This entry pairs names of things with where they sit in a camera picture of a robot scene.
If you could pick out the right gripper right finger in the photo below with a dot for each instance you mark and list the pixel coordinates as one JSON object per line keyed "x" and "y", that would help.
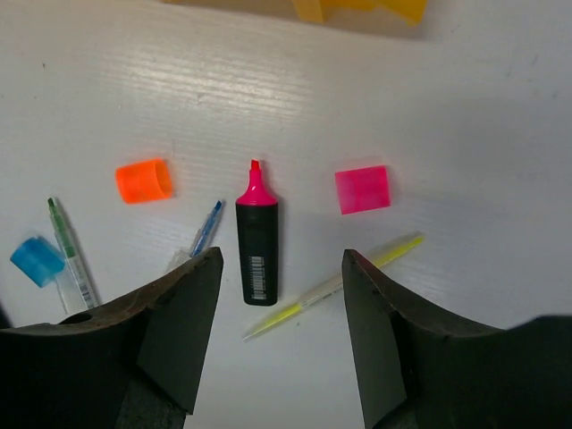
{"x": 419, "y": 365}

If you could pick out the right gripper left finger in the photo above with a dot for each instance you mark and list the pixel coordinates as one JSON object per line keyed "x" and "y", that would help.
{"x": 135, "y": 362}

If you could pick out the orange highlighter cap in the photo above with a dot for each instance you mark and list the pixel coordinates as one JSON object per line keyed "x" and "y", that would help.
{"x": 144, "y": 182}

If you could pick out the pink highlighter cap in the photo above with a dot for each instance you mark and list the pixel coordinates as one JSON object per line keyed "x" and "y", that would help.
{"x": 363, "y": 189}

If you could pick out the black highlighter pink tip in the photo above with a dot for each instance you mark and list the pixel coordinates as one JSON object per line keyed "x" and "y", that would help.
{"x": 257, "y": 216}

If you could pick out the green clear pen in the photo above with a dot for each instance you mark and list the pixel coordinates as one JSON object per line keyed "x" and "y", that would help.
{"x": 76, "y": 290}

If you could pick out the yellow clear pen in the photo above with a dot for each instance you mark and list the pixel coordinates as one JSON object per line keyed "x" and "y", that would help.
{"x": 380, "y": 257}

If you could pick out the blue clear pen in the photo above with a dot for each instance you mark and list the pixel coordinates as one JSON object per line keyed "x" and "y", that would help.
{"x": 203, "y": 239}

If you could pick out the blue highlighter cap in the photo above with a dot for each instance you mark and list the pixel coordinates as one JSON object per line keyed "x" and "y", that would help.
{"x": 38, "y": 260}

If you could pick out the orange four-compartment organizer tray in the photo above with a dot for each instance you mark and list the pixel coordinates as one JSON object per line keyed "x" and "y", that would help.
{"x": 319, "y": 12}

